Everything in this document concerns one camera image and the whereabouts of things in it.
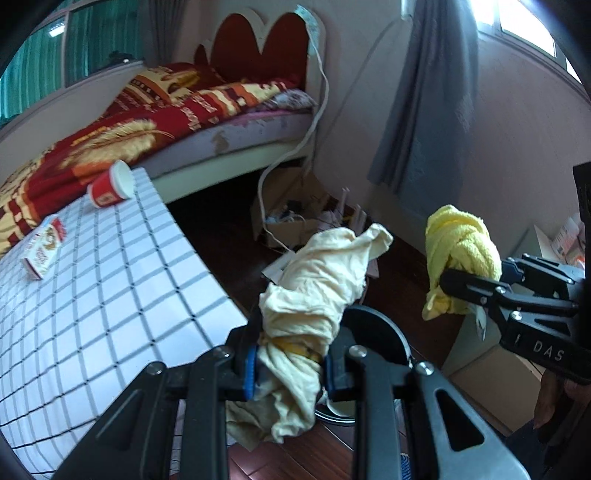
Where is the white cable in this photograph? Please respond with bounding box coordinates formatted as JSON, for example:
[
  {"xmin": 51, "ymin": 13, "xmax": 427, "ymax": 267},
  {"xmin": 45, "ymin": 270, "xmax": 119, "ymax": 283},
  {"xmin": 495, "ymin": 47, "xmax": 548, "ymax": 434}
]
[{"xmin": 256, "ymin": 4, "xmax": 331, "ymax": 254}]

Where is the checked white tablecloth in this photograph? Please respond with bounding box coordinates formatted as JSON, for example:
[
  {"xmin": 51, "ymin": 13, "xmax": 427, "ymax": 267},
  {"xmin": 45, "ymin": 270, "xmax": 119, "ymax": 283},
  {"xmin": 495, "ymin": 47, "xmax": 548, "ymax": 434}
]
[{"xmin": 0, "ymin": 167, "xmax": 250, "ymax": 476}]

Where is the red and white headboard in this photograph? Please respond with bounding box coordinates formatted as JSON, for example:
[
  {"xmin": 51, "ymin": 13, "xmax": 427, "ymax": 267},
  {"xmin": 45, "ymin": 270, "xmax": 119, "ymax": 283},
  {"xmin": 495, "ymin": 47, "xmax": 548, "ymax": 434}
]
[{"xmin": 194, "ymin": 0, "xmax": 331, "ymax": 93}]

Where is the large green glass window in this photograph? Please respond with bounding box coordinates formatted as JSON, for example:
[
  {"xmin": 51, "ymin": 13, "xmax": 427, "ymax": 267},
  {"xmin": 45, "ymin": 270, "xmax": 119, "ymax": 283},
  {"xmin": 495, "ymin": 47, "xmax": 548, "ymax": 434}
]
[{"xmin": 0, "ymin": 0, "xmax": 144, "ymax": 121}]

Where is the white bed frame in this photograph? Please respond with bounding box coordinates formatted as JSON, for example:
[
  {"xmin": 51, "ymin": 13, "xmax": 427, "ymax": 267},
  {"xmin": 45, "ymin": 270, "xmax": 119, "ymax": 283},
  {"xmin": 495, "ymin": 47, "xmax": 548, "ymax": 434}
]
[{"xmin": 152, "ymin": 141, "xmax": 315, "ymax": 206}]

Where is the grey curtain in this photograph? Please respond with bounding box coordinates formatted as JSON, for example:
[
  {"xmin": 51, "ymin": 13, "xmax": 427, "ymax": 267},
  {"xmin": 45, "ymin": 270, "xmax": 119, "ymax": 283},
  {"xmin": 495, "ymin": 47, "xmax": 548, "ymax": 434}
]
[
  {"xmin": 140, "ymin": 0, "xmax": 168, "ymax": 65},
  {"xmin": 367, "ymin": 0, "xmax": 481, "ymax": 195}
]

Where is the red and white carton box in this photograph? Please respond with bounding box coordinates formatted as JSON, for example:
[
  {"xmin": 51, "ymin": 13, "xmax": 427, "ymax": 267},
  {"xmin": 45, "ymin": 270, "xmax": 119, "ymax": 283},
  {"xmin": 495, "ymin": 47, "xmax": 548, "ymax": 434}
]
[{"xmin": 22, "ymin": 215, "xmax": 66, "ymax": 281}]

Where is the red paper cup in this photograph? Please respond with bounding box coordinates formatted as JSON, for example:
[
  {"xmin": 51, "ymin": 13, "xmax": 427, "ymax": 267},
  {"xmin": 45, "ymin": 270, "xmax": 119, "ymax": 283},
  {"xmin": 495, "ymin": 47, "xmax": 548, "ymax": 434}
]
[{"xmin": 87, "ymin": 160, "xmax": 136, "ymax": 209}]

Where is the bright corner window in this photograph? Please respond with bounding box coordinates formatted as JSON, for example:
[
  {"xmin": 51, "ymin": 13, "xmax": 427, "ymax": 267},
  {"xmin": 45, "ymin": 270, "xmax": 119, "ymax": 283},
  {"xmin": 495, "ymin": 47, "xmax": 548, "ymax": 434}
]
[{"xmin": 475, "ymin": 0, "xmax": 583, "ymax": 85}]

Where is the yellow cloth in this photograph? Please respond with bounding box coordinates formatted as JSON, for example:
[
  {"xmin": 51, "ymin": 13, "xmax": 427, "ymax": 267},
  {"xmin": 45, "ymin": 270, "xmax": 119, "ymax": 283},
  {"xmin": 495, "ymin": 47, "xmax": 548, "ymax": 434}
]
[{"xmin": 421, "ymin": 205, "xmax": 503, "ymax": 321}]

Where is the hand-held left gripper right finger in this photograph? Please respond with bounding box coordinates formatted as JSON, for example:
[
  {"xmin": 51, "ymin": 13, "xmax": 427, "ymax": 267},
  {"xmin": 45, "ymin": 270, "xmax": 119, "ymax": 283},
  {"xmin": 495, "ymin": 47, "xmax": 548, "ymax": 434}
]
[{"xmin": 321, "ymin": 318, "xmax": 532, "ymax": 480}]

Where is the orange and white box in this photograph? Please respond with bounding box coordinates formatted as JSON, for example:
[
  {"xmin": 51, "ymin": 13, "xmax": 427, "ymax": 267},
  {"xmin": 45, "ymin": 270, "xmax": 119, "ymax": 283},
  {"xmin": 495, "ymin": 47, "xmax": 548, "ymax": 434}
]
[{"xmin": 551, "ymin": 216, "xmax": 585, "ymax": 267}]

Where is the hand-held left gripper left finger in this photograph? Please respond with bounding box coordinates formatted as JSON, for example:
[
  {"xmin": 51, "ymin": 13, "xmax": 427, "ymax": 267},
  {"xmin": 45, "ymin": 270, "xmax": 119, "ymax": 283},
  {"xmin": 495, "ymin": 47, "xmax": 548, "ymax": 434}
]
[{"xmin": 51, "ymin": 318, "xmax": 264, "ymax": 480}]

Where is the white cabinet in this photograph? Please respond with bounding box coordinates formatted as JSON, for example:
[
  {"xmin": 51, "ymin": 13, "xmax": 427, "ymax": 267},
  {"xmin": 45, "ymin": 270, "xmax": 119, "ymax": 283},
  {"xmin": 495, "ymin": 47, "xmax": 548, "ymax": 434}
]
[{"xmin": 445, "ymin": 224, "xmax": 580, "ymax": 377}]

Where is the beige cloth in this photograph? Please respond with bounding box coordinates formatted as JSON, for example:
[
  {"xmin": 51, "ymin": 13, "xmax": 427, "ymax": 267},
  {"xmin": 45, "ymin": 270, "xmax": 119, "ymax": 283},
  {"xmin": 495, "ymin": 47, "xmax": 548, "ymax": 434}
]
[{"xmin": 226, "ymin": 224, "xmax": 394, "ymax": 450}]

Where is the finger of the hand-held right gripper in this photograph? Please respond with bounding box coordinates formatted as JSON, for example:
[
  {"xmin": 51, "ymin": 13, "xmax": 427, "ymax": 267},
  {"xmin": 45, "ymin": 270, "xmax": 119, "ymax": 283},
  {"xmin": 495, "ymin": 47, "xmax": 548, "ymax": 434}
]
[
  {"xmin": 438, "ymin": 269, "xmax": 576, "ymax": 320},
  {"xmin": 501, "ymin": 254, "xmax": 585, "ymax": 297}
]

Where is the person's right hand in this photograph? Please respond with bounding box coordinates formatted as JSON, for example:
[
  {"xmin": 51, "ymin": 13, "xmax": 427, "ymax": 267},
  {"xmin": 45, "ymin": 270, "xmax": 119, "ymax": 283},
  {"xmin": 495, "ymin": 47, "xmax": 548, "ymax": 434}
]
[{"xmin": 534, "ymin": 369, "xmax": 591, "ymax": 431}]

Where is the brown cardboard box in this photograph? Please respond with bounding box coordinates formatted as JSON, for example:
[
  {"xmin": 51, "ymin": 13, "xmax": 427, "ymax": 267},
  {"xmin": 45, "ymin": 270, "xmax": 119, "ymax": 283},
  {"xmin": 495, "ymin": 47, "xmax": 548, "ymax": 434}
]
[{"xmin": 252, "ymin": 168, "xmax": 333, "ymax": 252}]

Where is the black trash bin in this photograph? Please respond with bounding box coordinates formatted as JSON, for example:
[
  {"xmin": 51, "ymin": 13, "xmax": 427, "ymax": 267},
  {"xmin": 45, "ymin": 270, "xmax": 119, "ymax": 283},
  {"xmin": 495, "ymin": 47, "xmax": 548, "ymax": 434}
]
[{"xmin": 316, "ymin": 305, "xmax": 411, "ymax": 423}]

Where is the bed with red blanket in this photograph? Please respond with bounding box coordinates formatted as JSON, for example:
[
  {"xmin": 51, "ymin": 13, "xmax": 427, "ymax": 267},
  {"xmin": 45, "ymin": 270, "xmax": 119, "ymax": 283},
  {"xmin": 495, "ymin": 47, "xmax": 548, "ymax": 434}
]
[{"xmin": 0, "ymin": 65, "xmax": 301, "ymax": 259}]

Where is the purple floral mattress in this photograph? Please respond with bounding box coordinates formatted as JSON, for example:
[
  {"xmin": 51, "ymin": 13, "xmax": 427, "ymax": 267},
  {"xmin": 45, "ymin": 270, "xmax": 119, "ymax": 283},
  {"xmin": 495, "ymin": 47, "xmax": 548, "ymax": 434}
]
[{"xmin": 143, "ymin": 90, "xmax": 319, "ymax": 174}]

